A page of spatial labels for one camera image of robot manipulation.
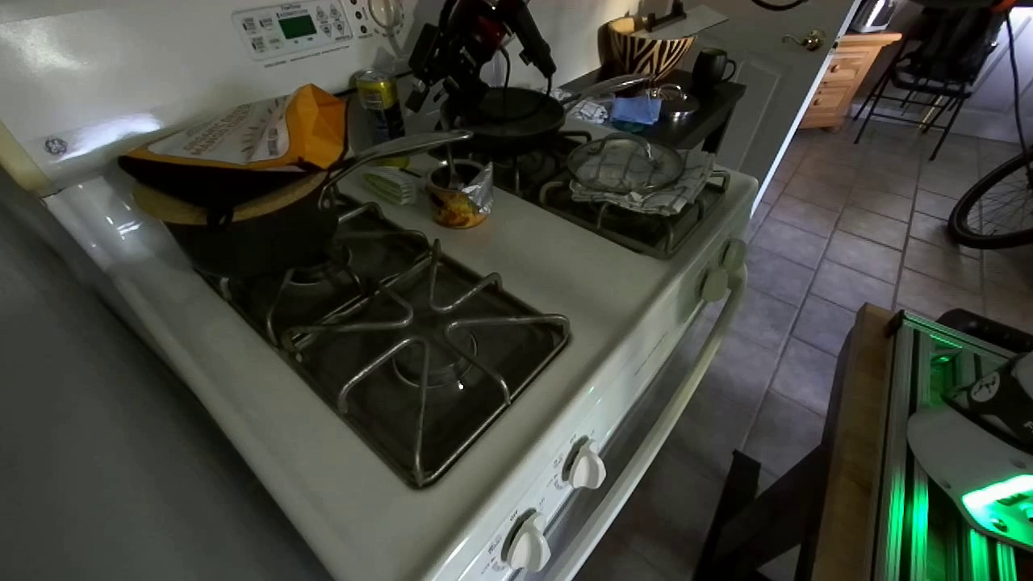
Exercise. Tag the black burner grate under foil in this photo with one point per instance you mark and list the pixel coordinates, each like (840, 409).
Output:
(558, 198)

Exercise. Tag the blue sponge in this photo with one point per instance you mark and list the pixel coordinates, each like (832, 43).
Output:
(633, 113)

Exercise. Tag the white gas stove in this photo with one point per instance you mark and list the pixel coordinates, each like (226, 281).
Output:
(558, 258)

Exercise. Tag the white stove timer dial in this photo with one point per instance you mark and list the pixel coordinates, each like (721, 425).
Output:
(386, 14)

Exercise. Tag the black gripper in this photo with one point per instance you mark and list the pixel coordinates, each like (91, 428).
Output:
(473, 32)

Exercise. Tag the white stove knob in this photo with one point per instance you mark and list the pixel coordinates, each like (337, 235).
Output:
(527, 544)
(584, 465)
(734, 256)
(713, 281)

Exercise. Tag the wooden plank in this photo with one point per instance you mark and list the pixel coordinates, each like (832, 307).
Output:
(858, 454)

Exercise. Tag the large black burner grate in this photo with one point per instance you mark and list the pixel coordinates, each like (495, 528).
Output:
(429, 310)

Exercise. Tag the black side table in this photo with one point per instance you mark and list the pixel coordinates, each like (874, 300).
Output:
(713, 113)

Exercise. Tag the small metal bowl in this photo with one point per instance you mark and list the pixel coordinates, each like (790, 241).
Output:
(680, 101)

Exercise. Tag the tin can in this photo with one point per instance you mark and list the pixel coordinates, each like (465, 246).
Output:
(464, 210)

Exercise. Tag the black mug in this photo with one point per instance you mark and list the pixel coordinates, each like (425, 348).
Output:
(711, 69)

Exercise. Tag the brass door knob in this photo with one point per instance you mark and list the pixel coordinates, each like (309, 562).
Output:
(809, 41)

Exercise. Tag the black stand legs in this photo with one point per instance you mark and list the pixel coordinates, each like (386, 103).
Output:
(738, 518)

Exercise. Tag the zebra patterned bowl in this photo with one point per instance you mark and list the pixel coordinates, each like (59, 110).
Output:
(648, 54)

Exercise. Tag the black frying pan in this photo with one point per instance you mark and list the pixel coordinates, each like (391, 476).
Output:
(527, 116)

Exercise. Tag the wooden cabinet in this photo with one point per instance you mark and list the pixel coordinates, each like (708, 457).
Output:
(835, 93)

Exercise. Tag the bicycle wheel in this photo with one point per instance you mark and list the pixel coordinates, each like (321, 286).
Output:
(953, 222)

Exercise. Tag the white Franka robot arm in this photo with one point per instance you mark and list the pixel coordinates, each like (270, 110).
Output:
(957, 454)

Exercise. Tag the aluminium frame rails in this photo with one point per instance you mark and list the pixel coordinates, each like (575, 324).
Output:
(914, 518)

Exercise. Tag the black chair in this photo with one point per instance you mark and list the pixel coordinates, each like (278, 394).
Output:
(946, 49)

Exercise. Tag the small white lid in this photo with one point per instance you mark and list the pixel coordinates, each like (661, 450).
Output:
(381, 186)

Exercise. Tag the white door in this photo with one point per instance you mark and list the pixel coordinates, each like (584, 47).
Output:
(777, 84)

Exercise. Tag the round wooden board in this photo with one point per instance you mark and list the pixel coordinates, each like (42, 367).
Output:
(270, 209)

